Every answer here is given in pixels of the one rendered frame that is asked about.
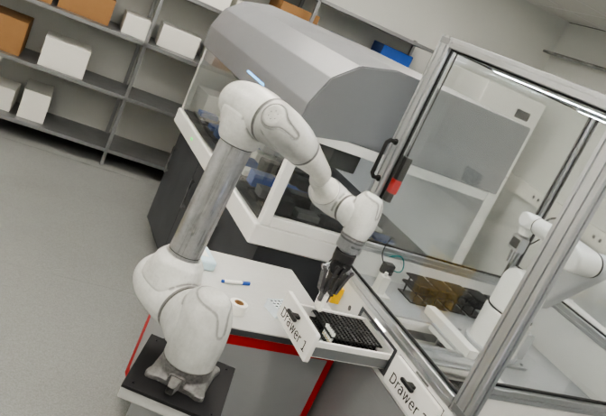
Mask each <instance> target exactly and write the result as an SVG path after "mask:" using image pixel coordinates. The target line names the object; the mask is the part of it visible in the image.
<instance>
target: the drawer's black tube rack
mask: <svg viewBox="0 0 606 416"><path fill-rule="evenodd" d="M318 313H319V314H320V315H321V317H322V318H323V320H324V321H325V323H328V324H329V326H330V327H331V329H332V330H333V331H334V333H335V339H333V341H332V343H335V344H340V345H345V346H349V347H359V348H363V349H368V350H373V351H377V350H376V349H375V348H376V347H379V348H382V346H381V344H380V343H379V341H378V340H377V339H376V337H375V336H374V335H373V333H372V332H371V331H370V330H369V329H368V327H367V326H366V325H365V323H364V322H363V320H362V319H355V318H350V317H346V316H342V315H337V314H333V313H328V312H324V311H321V312H318ZM309 318H310V320H311V321H312V323H313V324H314V326H315V327H316V329H317V331H318V333H319V334H320V337H321V338H322V339H323V341H325V342H327V341H326V339H325V337H324V335H323V334H322V332H323V330H324V328H323V326H322V325H321V323H320V322H319V320H318V319H317V317H311V316H309Z"/></svg>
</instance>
